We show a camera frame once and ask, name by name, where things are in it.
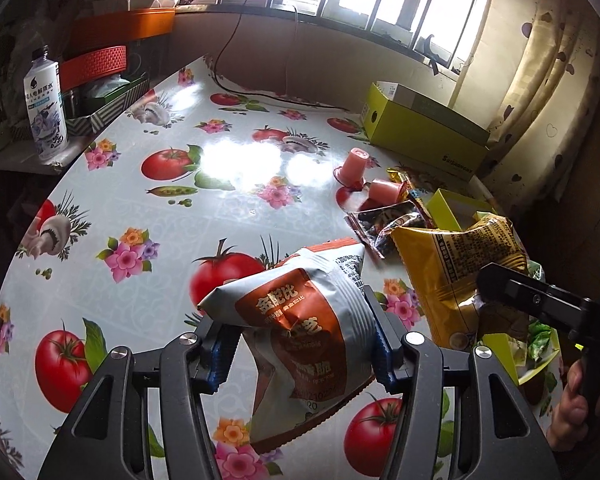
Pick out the orange and white snack bag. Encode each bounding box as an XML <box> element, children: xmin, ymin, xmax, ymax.
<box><xmin>197</xmin><ymin>237</ymin><xmax>381</xmax><ymax>456</ymax></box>

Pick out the person's right hand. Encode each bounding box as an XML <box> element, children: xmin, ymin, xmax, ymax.
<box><xmin>550</xmin><ymin>360</ymin><xmax>598</xmax><ymax>453</ymax></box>

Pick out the yellow-green cardboard box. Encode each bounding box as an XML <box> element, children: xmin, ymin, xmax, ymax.
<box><xmin>362</xmin><ymin>81</ymin><xmax>492</xmax><ymax>184</ymax></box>

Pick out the yellow snack bag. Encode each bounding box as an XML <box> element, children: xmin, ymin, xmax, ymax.
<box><xmin>390</xmin><ymin>212</ymin><xmax>546</xmax><ymax>353</ymax></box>

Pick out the black snack packet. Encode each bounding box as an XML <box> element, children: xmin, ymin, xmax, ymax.
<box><xmin>346</xmin><ymin>199</ymin><xmax>435</xmax><ymax>259</ymax></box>

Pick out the green pea snack packet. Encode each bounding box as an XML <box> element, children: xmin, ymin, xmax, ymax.
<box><xmin>525</xmin><ymin>320</ymin><xmax>561</xmax><ymax>368</ymax></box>

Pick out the orange plastic basket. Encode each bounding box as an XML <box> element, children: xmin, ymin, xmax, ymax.
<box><xmin>70</xmin><ymin>8</ymin><xmax>177</xmax><ymax>53</ymax></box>

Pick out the red plastic basket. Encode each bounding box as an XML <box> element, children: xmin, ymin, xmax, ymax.
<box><xmin>60</xmin><ymin>45</ymin><xmax>128</xmax><ymax>91</ymax></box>

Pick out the striped storage box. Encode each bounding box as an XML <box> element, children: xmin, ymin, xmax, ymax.
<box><xmin>67</xmin><ymin>72</ymin><xmax>151</xmax><ymax>136</ymax></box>

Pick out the cream heart print curtain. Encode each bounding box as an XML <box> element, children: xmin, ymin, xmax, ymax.
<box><xmin>450</xmin><ymin>0</ymin><xmax>600</xmax><ymax>221</ymax></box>

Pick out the wooden side shelf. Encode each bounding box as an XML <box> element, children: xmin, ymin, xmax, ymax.
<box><xmin>0</xmin><ymin>130</ymin><xmax>91</xmax><ymax>176</ymax></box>

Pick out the pink jelly cup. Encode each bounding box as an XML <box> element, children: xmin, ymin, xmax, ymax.
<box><xmin>367</xmin><ymin>178</ymin><xmax>412</xmax><ymax>207</ymax></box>
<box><xmin>339</xmin><ymin>148</ymin><xmax>372</xmax><ymax>192</ymax></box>

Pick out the black power cable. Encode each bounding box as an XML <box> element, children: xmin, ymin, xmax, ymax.
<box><xmin>215</xmin><ymin>0</ymin><xmax>351</xmax><ymax>111</ymax></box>

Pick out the yellow-green cardboard box tray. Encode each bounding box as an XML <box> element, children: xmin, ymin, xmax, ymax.
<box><xmin>425</xmin><ymin>187</ymin><xmax>563</xmax><ymax>386</ymax></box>

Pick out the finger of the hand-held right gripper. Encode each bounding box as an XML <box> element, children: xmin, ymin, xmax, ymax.
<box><xmin>476</xmin><ymin>262</ymin><xmax>588</xmax><ymax>333</ymax></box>

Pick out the white plastic bottle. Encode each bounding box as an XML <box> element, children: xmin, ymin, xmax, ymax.
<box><xmin>22</xmin><ymin>45</ymin><xmax>68</xmax><ymax>161</ymax></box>

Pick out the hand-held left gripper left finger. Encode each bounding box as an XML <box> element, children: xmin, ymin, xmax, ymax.
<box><xmin>37</xmin><ymin>317</ymin><xmax>241</xmax><ymax>480</ymax></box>

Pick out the yellow cartoon stick packet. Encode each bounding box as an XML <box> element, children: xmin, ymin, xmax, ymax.
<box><xmin>385</xmin><ymin>166</ymin><xmax>443</xmax><ymax>211</ymax></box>

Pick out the fruit print tablecloth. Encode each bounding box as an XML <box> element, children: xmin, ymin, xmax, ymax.
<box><xmin>0</xmin><ymin>52</ymin><xmax>563</xmax><ymax>480</ymax></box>

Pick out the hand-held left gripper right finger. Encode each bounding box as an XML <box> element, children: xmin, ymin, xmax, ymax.
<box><xmin>362</xmin><ymin>285</ymin><xmax>561</xmax><ymax>480</ymax></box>

